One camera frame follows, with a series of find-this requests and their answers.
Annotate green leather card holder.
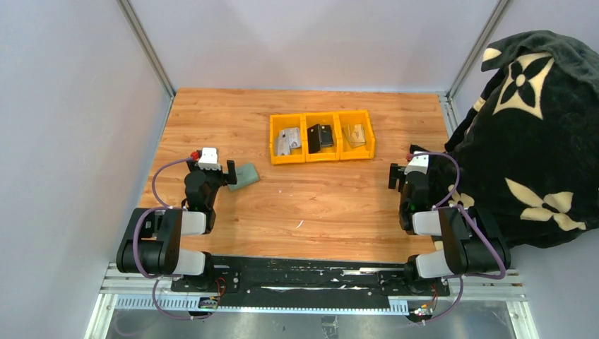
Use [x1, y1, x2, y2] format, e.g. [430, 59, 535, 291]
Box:
[227, 163, 259, 191]

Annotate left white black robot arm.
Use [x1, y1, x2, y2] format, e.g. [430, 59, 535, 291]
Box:
[116, 157, 237, 292]

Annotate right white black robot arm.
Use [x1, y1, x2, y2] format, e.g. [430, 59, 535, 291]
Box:
[389, 163, 511, 295]

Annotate silver VIP cards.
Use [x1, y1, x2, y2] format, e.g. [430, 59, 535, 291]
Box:
[275, 127, 302, 156]

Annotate black cards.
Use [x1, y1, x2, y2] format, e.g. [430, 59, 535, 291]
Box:
[307, 124, 334, 154]

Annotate right yellow plastic bin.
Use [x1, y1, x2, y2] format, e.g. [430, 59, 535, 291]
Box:
[336, 110, 376, 160]

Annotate middle yellow plastic bin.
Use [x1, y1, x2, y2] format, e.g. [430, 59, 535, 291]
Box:
[302, 112, 341, 162]

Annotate black floral blanket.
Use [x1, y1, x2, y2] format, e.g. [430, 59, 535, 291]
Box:
[428, 30, 598, 248]

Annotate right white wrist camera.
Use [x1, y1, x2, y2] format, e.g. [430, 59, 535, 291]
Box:
[404, 151, 429, 174]

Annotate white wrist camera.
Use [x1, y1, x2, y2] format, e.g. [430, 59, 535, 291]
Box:
[196, 147, 222, 171]
[404, 151, 429, 174]

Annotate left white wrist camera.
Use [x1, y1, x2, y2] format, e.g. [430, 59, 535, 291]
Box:
[196, 147, 222, 171]

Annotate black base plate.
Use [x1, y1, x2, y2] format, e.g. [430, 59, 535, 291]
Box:
[171, 256, 449, 309]

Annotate aluminium frame rail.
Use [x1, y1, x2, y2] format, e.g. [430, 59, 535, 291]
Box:
[85, 256, 538, 338]

